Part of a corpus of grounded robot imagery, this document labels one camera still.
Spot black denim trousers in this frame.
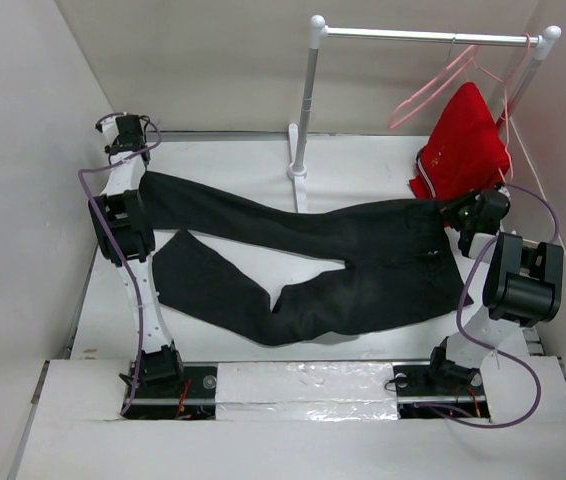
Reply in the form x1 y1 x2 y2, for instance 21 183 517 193
138 171 475 347

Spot pink plastic hanger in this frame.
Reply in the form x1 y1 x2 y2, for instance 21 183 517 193
387 45 479 130

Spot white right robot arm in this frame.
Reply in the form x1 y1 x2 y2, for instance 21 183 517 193
425 184 564 394

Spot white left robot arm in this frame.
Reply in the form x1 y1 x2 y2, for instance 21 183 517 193
79 112 186 401

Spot pink hanger holding shorts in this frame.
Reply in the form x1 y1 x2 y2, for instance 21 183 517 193
470 33 545 182

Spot red shorts with stripes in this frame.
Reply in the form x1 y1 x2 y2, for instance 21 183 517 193
409 82 510 201

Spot white clothes rack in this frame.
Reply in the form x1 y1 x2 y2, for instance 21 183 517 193
287 15 562 213

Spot silver front rail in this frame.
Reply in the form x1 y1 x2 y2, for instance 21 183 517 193
127 358 489 407

